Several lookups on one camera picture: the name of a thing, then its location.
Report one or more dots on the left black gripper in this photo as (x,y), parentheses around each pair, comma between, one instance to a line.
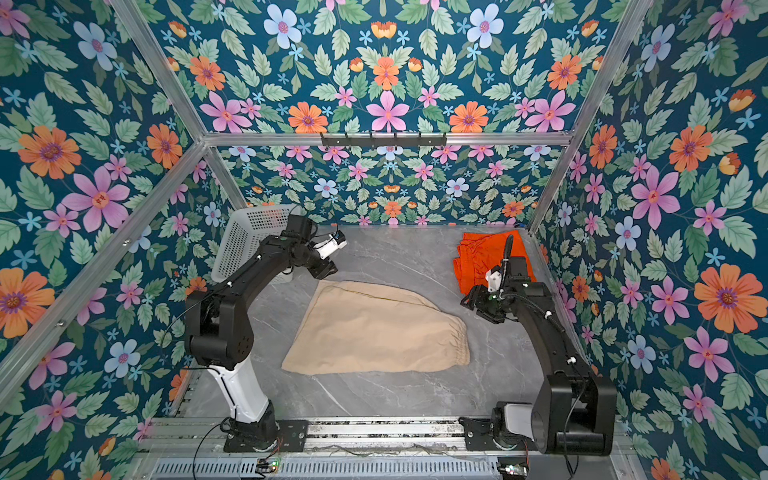
(324,269)

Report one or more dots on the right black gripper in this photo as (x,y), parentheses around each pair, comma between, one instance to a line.
(478,294)

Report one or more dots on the orange shorts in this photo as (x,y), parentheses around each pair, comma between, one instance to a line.
(479,253)

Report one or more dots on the beige shorts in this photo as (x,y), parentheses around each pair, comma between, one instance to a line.
(356,327)

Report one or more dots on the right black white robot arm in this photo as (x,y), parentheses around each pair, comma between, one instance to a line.
(574,410)

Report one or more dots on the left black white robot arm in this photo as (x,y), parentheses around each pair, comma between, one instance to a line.
(219,335)

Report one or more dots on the white plastic laundry basket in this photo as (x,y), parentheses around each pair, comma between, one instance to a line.
(245,230)

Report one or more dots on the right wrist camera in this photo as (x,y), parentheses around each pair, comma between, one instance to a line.
(494,280)

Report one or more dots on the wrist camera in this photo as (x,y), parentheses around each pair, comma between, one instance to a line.
(335,241)
(494,280)

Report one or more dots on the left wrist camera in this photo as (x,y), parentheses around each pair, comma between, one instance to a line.
(335,241)

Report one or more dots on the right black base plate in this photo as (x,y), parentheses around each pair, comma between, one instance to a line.
(478,435)

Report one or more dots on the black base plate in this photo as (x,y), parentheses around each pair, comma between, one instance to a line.
(478,435)
(266,437)

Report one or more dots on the black hook rail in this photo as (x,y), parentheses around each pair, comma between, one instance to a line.
(371,140)

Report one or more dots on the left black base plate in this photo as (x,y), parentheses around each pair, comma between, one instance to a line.
(266,437)

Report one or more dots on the white ventilated cable duct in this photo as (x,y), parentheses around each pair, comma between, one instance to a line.
(329,468)

